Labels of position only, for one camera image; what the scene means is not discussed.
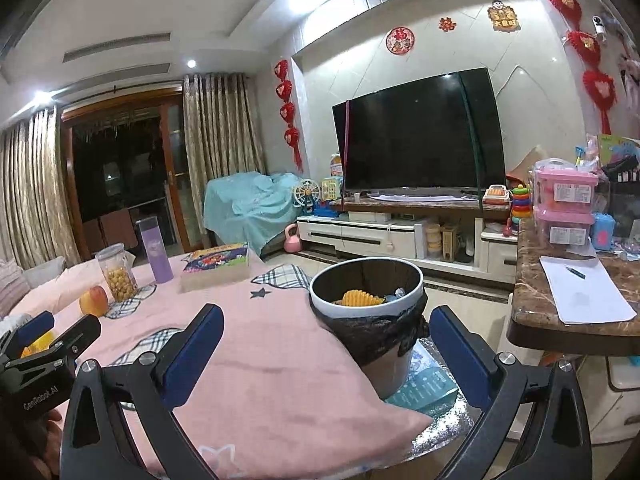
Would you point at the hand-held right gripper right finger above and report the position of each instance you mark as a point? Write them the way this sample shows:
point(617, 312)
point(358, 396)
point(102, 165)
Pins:
point(460, 360)

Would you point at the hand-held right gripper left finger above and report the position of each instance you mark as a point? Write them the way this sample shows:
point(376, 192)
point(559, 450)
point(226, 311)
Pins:
point(192, 360)

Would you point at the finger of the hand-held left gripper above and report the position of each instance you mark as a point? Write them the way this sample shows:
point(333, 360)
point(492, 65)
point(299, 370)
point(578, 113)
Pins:
point(75, 332)
point(32, 327)

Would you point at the yellow foam fruit net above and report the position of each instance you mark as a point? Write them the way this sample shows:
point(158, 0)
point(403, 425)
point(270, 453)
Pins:
point(41, 344)

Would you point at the blue plastic packet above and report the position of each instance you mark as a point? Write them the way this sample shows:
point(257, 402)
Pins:
point(396, 294)

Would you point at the white trash bin black bag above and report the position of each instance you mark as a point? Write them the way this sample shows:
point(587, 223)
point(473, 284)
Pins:
point(370, 340)

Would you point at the person's left hand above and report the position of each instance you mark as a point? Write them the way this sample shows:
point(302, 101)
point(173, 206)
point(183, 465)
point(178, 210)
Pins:
point(54, 420)

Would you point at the red yellow apple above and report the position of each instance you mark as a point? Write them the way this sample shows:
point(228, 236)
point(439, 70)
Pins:
point(93, 301)

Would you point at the teal booklet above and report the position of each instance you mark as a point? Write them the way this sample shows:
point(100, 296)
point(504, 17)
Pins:
point(425, 385)

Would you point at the striped pink cushion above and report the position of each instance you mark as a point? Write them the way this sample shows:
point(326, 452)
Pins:
point(12, 287)

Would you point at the clear jar of snack balls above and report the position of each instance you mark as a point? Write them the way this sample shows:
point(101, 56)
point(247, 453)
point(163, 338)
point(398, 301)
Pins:
point(119, 275)

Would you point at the silver foil mat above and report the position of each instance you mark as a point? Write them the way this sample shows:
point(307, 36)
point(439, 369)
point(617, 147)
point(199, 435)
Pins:
point(450, 435)

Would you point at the marble counter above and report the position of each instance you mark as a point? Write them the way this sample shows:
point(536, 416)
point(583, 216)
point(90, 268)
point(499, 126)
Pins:
point(530, 310)

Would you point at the colourful puzzle box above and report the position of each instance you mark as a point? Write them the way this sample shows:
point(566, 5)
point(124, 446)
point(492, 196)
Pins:
point(215, 265)

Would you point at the purple drink bottle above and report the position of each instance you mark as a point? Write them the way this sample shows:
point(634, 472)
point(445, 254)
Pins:
point(156, 252)

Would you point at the beige curtain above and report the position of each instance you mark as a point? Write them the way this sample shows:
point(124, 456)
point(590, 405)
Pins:
point(35, 190)
point(222, 125)

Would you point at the white paper sheets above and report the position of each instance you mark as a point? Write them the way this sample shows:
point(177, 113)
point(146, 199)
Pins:
point(585, 295)

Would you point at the dark pen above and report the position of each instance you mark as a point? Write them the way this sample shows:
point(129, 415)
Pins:
point(575, 272)

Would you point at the pink kettlebell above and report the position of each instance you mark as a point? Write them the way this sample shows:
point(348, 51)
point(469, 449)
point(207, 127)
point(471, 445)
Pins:
point(292, 242)

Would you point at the teal covered armchair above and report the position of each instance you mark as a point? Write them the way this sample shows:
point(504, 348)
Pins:
point(250, 210)

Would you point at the white television stand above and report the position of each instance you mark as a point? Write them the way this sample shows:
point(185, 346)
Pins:
point(360, 232)

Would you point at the pink storage box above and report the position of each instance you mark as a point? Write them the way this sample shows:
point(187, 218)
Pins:
point(565, 185)
point(564, 230)

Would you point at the pink toy cash register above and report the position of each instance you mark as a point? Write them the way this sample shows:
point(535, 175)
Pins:
point(496, 195)

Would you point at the wooden sliding glass door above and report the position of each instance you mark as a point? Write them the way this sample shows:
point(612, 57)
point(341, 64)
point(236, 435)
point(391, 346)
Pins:
point(125, 160)

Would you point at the blue toy case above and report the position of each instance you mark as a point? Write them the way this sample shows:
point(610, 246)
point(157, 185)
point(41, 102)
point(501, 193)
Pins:
point(603, 232)

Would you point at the toy ferris wheel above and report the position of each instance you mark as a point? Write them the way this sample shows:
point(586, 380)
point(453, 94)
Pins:
point(306, 195)

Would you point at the brown cardboard box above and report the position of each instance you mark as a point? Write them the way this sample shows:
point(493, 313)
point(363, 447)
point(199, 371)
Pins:
point(525, 165)

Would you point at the black television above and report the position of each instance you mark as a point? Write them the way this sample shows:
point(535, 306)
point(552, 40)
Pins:
point(420, 130)

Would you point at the colourful children's book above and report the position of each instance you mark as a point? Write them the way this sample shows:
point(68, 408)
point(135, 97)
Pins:
point(620, 149)

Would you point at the red heart hanging decoration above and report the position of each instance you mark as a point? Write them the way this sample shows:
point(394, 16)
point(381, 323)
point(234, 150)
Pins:
point(582, 45)
point(287, 110)

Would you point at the round red wall sticker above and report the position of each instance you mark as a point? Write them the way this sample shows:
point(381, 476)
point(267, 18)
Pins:
point(400, 41)

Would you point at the small red wall sticker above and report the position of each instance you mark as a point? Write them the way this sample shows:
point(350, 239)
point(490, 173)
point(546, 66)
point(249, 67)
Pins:
point(444, 24)

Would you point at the figure wall decoration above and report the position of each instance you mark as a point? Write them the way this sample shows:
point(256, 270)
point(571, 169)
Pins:
point(501, 16)

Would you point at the white security camera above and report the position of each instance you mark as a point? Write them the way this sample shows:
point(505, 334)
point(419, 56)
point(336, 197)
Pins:
point(599, 27)

